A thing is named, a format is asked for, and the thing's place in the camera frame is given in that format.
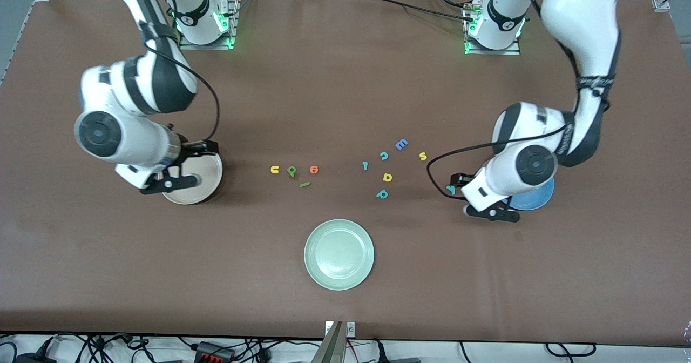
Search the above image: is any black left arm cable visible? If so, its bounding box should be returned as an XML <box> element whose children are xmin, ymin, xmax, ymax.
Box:
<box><xmin>426</xmin><ymin>0</ymin><xmax>611</xmax><ymax>200</ymax></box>

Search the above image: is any pale green round plate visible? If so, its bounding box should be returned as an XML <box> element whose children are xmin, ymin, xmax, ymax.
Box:
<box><xmin>304</xmin><ymin>219</ymin><xmax>375</xmax><ymax>291</ymax></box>

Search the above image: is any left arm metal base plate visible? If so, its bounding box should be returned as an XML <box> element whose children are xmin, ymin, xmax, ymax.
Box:
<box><xmin>463</xmin><ymin>0</ymin><xmax>521</xmax><ymax>56</ymax></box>

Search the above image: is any black orange power strip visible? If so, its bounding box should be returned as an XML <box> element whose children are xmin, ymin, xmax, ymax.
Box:
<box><xmin>193</xmin><ymin>341</ymin><xmax>236</xmax><ymax>363</ymax></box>

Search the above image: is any long black table cable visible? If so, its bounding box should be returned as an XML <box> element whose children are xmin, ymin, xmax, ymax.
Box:
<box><xmin>354</xmin><ymin>0</ymin><xmax>476</xmax><ymax>22</ymax></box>

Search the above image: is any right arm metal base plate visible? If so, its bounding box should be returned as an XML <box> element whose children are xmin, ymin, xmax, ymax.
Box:
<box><xmin>179</xmin><ymin>0</ymin><xmax>238</xmax><ymax>50</ymax></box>

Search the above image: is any blue round plate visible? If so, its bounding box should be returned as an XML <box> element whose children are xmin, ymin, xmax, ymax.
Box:
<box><xmin>507</xmin><ymin>177</ymin><xmax>555</xmax><ymax>211</ymax></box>

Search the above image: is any aluminium profile bar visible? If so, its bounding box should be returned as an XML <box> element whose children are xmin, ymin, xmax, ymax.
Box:
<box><xmin>312</xmin><ymin>321</ymin><xmax>346</xmax><ymax>363</ymax></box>

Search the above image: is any beige brown round plate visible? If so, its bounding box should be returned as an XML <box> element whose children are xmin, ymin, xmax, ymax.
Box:
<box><xmin>161</xmin><ymin>152</ymin><xmax>223</xmax><ymax>205</ymax></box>

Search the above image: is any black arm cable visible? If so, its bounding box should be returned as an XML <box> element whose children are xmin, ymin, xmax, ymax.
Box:
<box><xmin>426</xmin><ymin>0</ymin><xmax>611</xmax><ymax>200</ymax></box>
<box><xmin>124</xmin><ymin>0</ymin><xmax>221</xmax><ymax>143</ymax></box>

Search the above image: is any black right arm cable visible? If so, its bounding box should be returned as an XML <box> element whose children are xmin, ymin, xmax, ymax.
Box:
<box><xmin>124</xmin><ymin>0</ymin><xmax>221</xmax><ymax>143</ymax></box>

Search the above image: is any white mounting bracket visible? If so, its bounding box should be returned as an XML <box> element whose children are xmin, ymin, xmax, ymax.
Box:
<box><xmin>324</xmin><ymin>321</ymin><xmax>356</xmax><ymax>338</ymax></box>

